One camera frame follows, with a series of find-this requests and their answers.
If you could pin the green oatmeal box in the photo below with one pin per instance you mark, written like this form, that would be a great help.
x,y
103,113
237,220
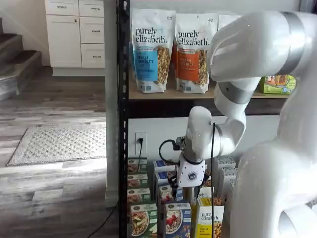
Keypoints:
x,y
143,220
138,196
136,164
137,180

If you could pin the grey patterned floor rug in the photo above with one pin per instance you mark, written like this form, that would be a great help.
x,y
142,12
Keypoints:
x,y
62,146

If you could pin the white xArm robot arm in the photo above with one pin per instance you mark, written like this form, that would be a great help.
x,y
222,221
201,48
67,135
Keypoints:
x,y
260,49

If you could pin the blue label granola bag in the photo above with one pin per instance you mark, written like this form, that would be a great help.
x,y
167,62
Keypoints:
x,y
148,62
132,62

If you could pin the dark carpeted staircase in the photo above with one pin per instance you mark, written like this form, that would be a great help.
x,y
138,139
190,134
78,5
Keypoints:
x,y
15,54

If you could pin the white kitchen cabinet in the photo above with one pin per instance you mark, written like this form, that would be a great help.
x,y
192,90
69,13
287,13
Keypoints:
x,y
64,37

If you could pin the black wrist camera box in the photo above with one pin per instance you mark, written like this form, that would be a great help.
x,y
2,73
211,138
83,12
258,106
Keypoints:
x,y
178,143

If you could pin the green Bobo's apple pie box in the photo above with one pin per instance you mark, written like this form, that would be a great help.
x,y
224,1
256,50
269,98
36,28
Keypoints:
x,y
275,85

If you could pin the orange label granola bag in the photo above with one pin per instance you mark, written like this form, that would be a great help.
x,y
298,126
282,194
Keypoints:
x,y
190,64

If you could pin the wooden shelf board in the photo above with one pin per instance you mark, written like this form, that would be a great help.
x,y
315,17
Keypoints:
x,y
171,95

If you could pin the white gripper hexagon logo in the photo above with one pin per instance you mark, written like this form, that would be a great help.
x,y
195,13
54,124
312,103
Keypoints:
x,y
192,174

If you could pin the metal wood shelving unit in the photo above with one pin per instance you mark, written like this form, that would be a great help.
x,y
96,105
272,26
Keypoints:
x,y
123,74

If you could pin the white wall outlet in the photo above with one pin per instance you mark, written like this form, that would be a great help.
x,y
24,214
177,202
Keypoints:
x,y
144,148

